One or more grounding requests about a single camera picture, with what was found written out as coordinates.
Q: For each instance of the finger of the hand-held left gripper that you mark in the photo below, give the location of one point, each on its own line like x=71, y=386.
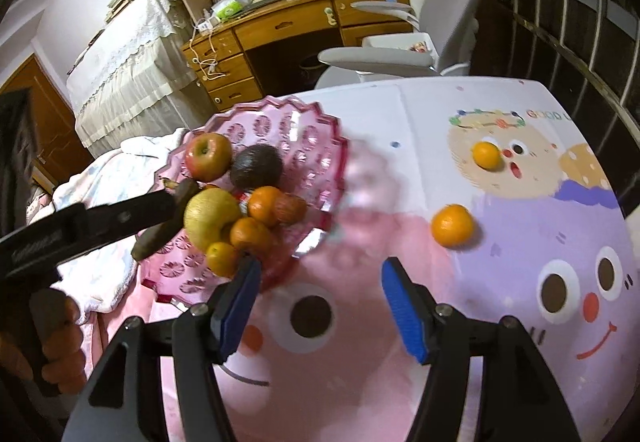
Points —
x=130, y=219

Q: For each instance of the dark avocado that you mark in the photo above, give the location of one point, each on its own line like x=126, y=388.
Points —
x=256, y=166

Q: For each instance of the yellow speckled apple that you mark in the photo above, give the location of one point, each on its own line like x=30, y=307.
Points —
x=210, y=217

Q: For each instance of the cartoon printed tablecloth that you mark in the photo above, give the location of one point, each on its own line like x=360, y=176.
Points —
x=400, y=182

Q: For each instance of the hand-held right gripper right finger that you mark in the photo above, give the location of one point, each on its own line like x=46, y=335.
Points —
x=402, y=308

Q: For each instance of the white lace cover cloth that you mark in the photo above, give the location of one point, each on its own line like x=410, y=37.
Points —
x=135, y=66

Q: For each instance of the wooden door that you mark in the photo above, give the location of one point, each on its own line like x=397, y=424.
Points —
x=35, y=121

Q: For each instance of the overripe dark banana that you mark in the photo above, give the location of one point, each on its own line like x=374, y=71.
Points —
x=154, y=238

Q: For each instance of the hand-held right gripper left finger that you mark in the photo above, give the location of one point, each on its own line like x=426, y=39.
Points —
x=240, y=308

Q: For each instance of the wooden desk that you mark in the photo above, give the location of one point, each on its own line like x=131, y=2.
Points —
x=280, y=24

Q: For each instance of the small tangerine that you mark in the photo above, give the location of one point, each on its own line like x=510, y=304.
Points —
x=486, y=155

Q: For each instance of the pink plastic fruit bowl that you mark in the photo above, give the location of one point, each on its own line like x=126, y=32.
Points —
x=307, y=141

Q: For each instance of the white storage box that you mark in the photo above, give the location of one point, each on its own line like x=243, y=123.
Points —
x=395, y=44

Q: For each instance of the red apple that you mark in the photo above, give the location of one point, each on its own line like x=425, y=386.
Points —
x=207, y=154

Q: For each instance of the green tissue pack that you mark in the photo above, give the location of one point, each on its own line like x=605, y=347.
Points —
x=229, y=7

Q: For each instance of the small brown fruit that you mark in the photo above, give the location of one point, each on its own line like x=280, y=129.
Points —
x=293, y=209

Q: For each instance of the person's left hand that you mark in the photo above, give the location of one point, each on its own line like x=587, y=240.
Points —
x=62, y=352

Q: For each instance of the white fleece blanket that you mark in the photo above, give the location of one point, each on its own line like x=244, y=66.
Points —
x=100, y=202

